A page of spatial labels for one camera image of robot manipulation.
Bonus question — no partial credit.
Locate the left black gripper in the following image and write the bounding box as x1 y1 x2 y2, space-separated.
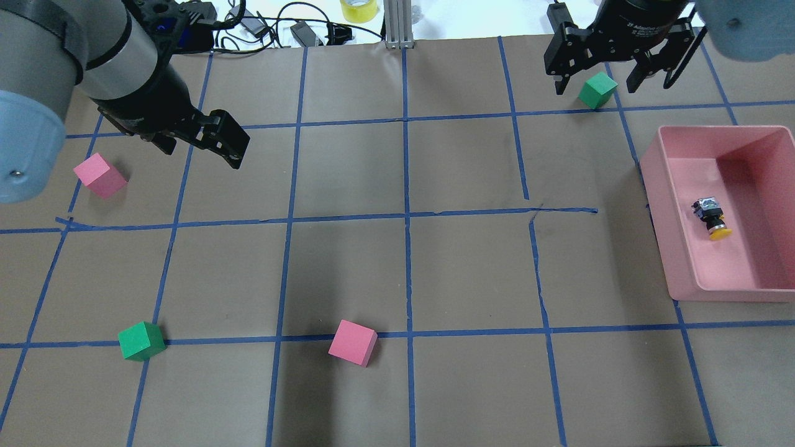
98 63 250 170

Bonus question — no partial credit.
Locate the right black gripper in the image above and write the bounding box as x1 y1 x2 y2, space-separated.
544 1 697 96

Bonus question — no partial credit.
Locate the yellow push button switch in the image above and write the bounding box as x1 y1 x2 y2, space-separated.
692 196 733 241

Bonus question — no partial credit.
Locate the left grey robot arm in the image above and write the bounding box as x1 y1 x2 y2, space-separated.
1 1 250 204

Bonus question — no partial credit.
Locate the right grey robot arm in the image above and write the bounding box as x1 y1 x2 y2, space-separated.
544 1 794 94

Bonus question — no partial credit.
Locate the green cube near bin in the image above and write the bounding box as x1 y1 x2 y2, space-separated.
578 73 618 110

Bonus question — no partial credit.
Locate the pink cube far left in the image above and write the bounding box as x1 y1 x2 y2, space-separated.
73 153 128 200

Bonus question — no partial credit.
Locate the pink cube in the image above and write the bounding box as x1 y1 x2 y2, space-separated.
327 319 378 368
73 153 128 200

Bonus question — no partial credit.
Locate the black power adapter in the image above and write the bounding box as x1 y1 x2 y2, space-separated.
289 20 324 47

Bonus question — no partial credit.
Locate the pink plastic bin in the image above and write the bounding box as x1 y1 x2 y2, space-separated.
640 125 794 302

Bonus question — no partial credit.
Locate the yellow tape roll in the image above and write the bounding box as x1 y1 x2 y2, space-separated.
340 0 378 24

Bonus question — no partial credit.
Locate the green cube front left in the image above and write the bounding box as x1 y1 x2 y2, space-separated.
117 322 166 362

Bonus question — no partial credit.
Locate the pink cube centre front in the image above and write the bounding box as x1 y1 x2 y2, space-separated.
327 319 378 368

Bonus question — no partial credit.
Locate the aluminium frame post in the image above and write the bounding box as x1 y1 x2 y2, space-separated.
383 0 415 49

